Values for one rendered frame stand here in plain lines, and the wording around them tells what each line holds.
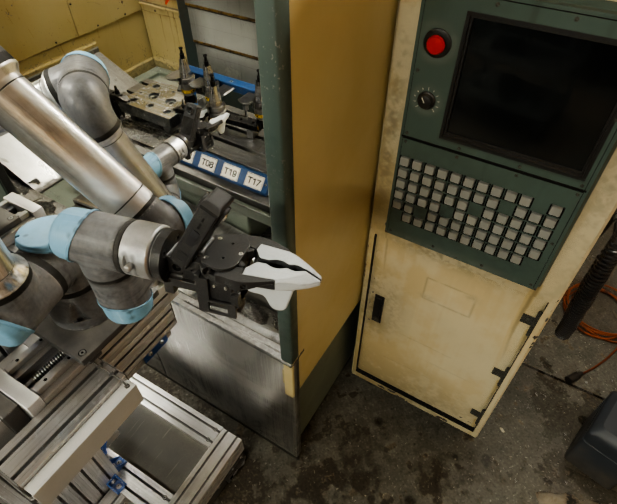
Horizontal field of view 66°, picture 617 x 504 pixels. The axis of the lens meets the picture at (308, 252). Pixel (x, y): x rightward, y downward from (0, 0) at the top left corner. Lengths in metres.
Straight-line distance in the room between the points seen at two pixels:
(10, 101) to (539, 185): 1.02
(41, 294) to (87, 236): 0.33
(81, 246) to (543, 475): 2.03
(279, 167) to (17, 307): 0.51
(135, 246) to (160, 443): 1.46
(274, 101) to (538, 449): 1.92
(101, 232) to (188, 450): 1.42
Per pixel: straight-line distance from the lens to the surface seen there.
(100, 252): 0.66
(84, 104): 1.27
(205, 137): 1.61
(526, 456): 2.33
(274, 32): 0.77
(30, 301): 0.96
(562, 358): 2.66
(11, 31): 2.91
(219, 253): 0.59
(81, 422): 1.12
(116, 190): 0.79
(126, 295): 0.73
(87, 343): 1.11
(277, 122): 0.84
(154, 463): 2.00
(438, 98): 1.16
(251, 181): 1.78
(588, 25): 1.05
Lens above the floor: 2.01
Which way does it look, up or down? 46 degrees down
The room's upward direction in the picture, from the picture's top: straight up
